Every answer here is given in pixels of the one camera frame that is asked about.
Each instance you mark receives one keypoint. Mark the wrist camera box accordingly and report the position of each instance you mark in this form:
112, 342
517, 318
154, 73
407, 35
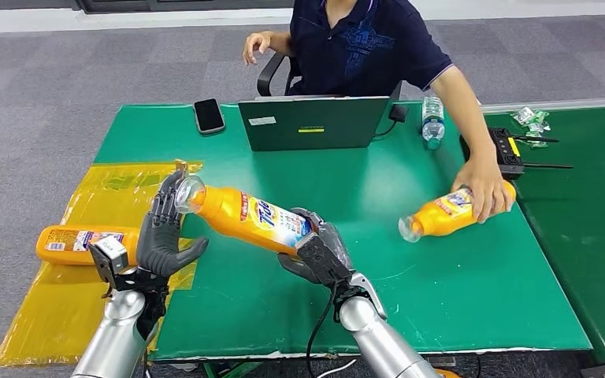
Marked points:
323, 258
109, 253

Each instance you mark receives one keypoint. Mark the clear plastic water bottle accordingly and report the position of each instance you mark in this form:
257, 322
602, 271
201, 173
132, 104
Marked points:
432, 122

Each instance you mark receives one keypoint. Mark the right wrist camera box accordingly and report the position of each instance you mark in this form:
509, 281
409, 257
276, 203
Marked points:
323, 258

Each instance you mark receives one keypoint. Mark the green white candy wrapper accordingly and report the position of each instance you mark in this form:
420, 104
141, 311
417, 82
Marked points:
537, 144
523, 116
539, 124

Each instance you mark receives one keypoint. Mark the green table frame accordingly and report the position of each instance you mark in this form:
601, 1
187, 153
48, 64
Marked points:
229, 370

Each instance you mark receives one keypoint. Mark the black power adapter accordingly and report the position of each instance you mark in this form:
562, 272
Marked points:
398, 113

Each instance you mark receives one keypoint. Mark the silver table edge rail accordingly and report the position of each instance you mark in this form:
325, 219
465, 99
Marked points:
553, 105

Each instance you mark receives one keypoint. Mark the person's right hand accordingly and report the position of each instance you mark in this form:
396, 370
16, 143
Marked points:
255, 44

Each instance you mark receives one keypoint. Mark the black smartphone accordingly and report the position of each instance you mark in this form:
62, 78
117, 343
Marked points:
208, 116

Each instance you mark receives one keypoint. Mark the orange bottle under table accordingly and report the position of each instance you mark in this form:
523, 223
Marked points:
447, 374

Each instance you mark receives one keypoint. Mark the black office chair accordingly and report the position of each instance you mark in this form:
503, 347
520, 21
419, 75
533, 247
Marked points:
268, 78

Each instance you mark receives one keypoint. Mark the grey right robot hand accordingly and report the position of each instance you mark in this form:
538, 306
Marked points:
340, 250

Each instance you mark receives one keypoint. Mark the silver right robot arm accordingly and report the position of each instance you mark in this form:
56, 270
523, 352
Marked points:
381, 344

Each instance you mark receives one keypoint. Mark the person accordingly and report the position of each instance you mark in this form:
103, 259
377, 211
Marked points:
360, 52

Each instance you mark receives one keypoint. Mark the person's left hand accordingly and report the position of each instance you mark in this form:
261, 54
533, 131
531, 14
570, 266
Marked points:
485, 188

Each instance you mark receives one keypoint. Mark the yellow plastic sheet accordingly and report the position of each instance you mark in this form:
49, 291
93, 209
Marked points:
57, 313

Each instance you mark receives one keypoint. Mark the person's left forearm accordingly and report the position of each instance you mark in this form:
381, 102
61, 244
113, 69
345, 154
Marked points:
472, 130

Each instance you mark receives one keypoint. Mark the black controller with antennas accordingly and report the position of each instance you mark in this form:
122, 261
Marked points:
506, 152

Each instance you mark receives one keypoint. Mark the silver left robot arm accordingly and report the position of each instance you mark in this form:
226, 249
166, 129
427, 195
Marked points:
114, 339

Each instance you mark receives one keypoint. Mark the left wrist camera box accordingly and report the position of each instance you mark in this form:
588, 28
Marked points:
109, 253

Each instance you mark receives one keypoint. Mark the person's right forearm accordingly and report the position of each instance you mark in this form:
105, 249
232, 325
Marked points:
281, 41

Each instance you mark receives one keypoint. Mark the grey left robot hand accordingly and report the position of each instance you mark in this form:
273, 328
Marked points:
159, 245

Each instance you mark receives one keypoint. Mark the dark green laptop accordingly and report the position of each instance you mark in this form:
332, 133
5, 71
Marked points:
313, 125

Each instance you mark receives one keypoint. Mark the orange Tide detergent bottle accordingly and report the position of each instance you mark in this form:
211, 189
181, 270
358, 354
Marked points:
73, 245
240, 216
446, 214

